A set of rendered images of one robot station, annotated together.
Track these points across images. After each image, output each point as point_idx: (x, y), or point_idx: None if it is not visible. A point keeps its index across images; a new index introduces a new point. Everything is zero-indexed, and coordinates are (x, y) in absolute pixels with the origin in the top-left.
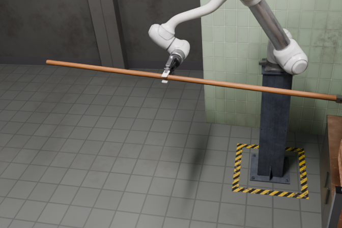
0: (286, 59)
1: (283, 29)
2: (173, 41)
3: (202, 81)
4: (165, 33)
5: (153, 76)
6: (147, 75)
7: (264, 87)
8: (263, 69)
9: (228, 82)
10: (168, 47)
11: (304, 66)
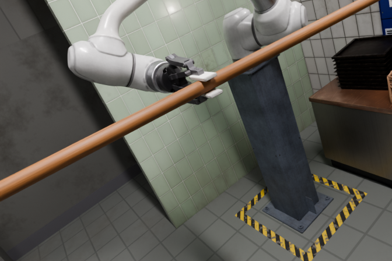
0: (287, 14)
1: (233, 10)
2: (135, 56)
3: (284, 42)
4: (111, 44)
5: (181, 97)
6: (164, 105)
7: None
8: (245, 71)
9: (319, 19)
10: (133, 69)
11: (306, 13)
